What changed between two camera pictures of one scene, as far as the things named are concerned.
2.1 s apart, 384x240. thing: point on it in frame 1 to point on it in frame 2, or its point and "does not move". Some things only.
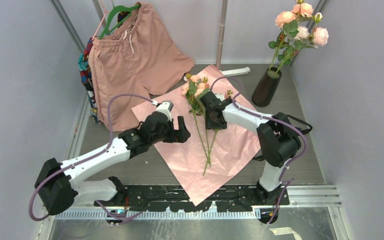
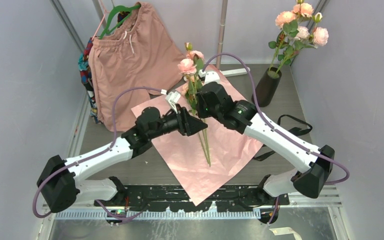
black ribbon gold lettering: (261, 158) does not move
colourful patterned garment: (83, 66) does not move
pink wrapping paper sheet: (209, 156) does not move
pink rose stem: (228, 95) to (190, 67)
